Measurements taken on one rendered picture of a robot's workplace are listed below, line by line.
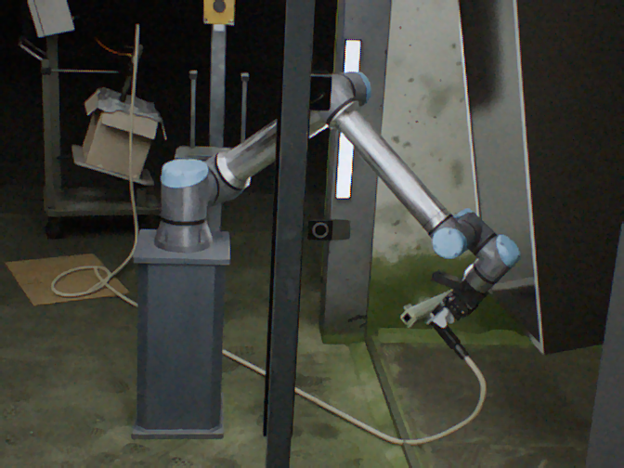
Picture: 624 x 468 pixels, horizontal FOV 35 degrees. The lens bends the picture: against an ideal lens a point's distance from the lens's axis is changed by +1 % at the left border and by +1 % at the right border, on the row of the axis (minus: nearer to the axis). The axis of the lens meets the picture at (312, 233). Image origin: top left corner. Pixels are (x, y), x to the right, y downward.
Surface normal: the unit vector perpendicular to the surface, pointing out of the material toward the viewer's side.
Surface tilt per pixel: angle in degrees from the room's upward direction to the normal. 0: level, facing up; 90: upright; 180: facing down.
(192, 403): 90
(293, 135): 90
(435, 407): 0
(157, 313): 90
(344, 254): 90
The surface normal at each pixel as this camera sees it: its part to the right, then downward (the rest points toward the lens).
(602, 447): -0.99, -0.03
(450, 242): -0.43, 0.29
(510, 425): 0.06, -0.95
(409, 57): 0.09, 0.29
